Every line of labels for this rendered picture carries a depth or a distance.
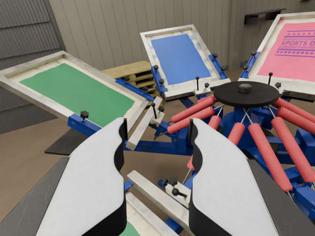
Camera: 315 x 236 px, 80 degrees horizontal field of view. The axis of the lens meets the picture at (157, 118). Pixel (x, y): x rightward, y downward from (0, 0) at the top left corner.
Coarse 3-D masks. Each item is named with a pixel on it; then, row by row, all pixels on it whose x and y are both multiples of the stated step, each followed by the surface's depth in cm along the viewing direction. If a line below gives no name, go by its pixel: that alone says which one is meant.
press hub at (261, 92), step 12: (228, 84) 109; (240, 84) 106; (252, 84) 104; (264, 84) 102; (216, 96) 98; (228, 96) 95; (240, 96) 93; (252, 96) 92; (264, 96) 90; (276, 96) 89; (240, 108) 99; (228, 120) 107; (240, 120) 103; (252, 120) 104; (228, 132) 105; (264, 132) 115; (240, 144) 104; (252, 144) 104; (276, 144) 105; (252, 156) 99
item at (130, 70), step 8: (128, 64) 401; (136, 64) 392; (144, 64) 383; (104, 72) 369; (112, 72) 361; (120, 72) 353; (128, 72) 346; (136, 72) 341; (144, 72) 382; (136, 80) 348; (144, 80) 382; (152, 80) 368; (152, 88) 367; (152, 96) 375; (160, 96) 383; (160, 104) 388
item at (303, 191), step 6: (306, 186) 77; (300, 192) 75; (306, 192) 75; (312, 192) 75; (294, 198) 78; (300, 198) 75; (306, 198) 73; (312, 198) 73; (300, 204) 76; (306, 204) 73; (312, 204) 71
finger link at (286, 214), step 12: (252, 168) 8; (264, 180) 8; (264, 192) 7; (276, 192) 7; (276, 204) 7; (288, 204) 7; (276, 216) 6; (288, 216) 6; (300, 216) 6; (276, 228) 6; (288, 228) 6; (300, 228) 6; (312, 228) 6
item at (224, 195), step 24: (192, 120) 12; (192, 144) 12; (216, 144) 10; (216, 168) 8; (240, 168) 8; (192, 192) 7; (216, 192) 7; (240, 192) 7; (192, 216) 7; (216, 216) 6; (240, 216) 6; (264, 216) 6
